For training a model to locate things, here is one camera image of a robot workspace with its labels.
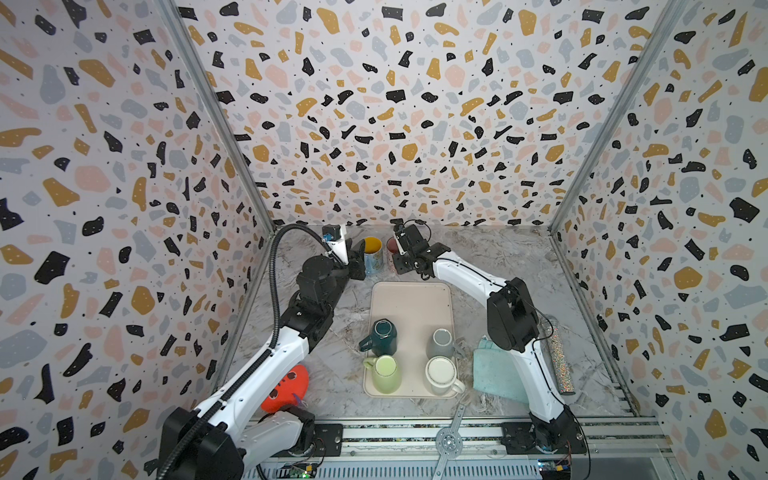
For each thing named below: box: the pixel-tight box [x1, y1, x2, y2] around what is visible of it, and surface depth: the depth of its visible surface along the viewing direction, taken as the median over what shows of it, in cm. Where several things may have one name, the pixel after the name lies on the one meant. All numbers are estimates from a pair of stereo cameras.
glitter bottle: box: [540, 314, 576, 395], surface depth 85 cm
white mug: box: [425, 355, 465, 396], surface depth 80 cm
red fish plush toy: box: [260, 365, 309, 413], surface depth 76 cm
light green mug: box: [363, 354, 403, 395], surface depth 79 cm
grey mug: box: [426, 328, 455, 359], surface depth 83 cm
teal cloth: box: [472, 337, 529, 403], surface depth 85 cm
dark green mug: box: [358, 318, 398, 357], surface depth 84 cm
